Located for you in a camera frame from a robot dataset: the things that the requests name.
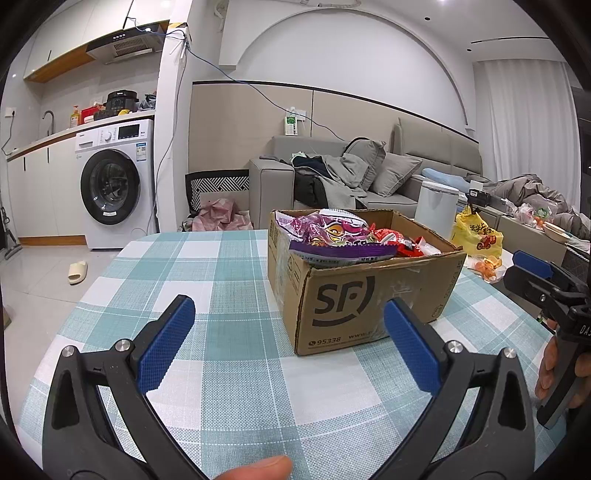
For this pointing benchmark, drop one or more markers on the light blue pillow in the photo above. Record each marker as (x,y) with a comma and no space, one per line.
(441,176)

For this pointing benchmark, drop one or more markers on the white upper kitchen cabinets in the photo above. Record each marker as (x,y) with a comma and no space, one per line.
(60,41)

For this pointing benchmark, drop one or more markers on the black device on stand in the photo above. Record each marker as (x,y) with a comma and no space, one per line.
(479,198)

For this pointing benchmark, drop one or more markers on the white cylindrical bin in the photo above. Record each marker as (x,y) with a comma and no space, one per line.
(434,207)

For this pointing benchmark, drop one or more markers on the pink cloth pile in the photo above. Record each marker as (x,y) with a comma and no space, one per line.
(221,214)

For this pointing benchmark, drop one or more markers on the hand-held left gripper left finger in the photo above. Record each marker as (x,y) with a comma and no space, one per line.
(166,341)

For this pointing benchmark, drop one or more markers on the black jacket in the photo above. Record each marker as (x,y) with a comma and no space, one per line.
(307,189)

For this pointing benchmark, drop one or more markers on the dark grey pillow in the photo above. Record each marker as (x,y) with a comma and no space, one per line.
(367,159)

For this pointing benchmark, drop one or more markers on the clear plastic food bag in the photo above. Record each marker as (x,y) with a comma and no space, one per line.
(535,214)

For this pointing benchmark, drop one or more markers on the red box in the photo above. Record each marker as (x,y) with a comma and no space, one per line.
(92,115)

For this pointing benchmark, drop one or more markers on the white washing machine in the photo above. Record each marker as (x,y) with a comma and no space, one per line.
(111,184)

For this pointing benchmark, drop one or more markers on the yellow plastic bag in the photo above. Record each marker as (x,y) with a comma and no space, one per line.
(478,235)

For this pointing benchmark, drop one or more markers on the range hood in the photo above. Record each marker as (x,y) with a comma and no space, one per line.
(127,44)

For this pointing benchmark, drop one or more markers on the black rice cooker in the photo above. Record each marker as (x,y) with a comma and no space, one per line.
(122,102)

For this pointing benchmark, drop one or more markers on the orange peels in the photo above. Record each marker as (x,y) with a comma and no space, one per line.
(489,267)

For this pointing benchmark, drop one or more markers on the beige slipper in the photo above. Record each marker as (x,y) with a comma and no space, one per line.
(77,272)

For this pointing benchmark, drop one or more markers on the yellow soap bottle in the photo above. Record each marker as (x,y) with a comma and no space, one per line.
(74,119)

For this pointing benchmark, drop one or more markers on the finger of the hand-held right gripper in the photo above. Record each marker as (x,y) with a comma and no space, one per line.
(531,261)
(526,282)

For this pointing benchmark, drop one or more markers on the black patterned chair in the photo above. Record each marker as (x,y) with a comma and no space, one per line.
(217,182)

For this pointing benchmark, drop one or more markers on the brown cardboard box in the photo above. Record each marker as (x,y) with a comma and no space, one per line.
(341,314)

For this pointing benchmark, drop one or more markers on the white lower kitchen cabinets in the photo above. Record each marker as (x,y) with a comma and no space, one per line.
(41,194)

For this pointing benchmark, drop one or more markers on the purple snack packet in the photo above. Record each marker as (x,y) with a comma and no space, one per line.
(332,240)

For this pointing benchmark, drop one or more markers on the grey duvet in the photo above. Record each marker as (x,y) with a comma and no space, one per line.
(526,189)

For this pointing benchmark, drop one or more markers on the white curtain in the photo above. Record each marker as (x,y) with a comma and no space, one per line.
(526,120)

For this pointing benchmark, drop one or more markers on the person's left hand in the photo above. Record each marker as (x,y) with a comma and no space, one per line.
(258,470)

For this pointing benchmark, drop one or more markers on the red packet with black label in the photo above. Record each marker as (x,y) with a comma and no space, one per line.
(388,236)

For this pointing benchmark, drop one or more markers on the person's right hand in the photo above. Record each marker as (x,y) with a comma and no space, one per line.
(547,369)

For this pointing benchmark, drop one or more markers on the light grey pillow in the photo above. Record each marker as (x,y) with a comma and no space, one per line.
(397,175)

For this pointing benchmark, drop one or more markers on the grey sofa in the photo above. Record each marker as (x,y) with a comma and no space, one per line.
(272,194)

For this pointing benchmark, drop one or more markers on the grey clothes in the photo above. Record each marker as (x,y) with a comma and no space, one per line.
(341,180)

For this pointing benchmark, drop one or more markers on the green checked tablecloth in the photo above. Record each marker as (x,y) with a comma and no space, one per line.
(240,277)

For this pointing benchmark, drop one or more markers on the mint green cloth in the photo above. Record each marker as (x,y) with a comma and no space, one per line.
(299,158)

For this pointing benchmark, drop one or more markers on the white wall remote control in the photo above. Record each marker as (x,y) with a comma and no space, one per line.
(292,124)

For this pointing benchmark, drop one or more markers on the white kitchen cabinets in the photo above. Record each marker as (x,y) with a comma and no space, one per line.
(60,41)
(41,194)

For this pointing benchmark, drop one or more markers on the beige bowl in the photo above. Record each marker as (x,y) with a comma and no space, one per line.
(556,233)

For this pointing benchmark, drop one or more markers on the kitchen faucet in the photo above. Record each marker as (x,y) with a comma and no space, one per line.
(51,122)

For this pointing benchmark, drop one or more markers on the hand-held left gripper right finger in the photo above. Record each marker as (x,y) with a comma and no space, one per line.
(411,344)

